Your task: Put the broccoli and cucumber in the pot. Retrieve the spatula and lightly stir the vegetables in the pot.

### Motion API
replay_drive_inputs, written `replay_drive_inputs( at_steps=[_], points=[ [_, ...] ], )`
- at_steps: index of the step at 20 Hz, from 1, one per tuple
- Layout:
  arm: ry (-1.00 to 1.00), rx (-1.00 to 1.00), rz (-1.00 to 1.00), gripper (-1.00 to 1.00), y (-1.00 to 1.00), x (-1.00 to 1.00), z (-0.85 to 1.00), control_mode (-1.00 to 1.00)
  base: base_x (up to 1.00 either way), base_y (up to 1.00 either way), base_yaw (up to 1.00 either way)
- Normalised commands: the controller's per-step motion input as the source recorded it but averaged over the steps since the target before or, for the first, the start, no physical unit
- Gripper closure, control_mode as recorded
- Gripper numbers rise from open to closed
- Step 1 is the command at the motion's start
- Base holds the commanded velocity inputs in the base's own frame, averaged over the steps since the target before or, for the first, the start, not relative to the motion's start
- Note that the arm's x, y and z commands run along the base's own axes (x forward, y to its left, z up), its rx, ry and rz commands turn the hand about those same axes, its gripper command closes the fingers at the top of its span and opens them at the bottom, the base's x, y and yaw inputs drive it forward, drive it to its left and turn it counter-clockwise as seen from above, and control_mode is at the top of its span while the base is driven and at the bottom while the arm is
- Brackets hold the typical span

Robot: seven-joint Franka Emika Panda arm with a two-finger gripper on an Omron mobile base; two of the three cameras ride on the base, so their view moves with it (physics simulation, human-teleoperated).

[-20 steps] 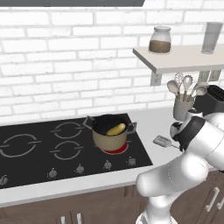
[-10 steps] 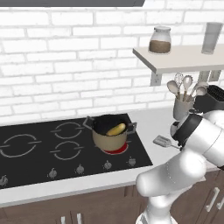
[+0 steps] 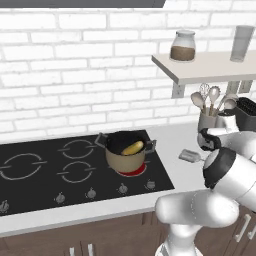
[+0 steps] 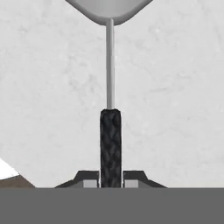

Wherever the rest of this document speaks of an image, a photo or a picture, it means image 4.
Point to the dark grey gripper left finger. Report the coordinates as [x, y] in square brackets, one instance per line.
[84, 178]

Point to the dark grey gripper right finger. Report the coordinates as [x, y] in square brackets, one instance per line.
[134, 178]

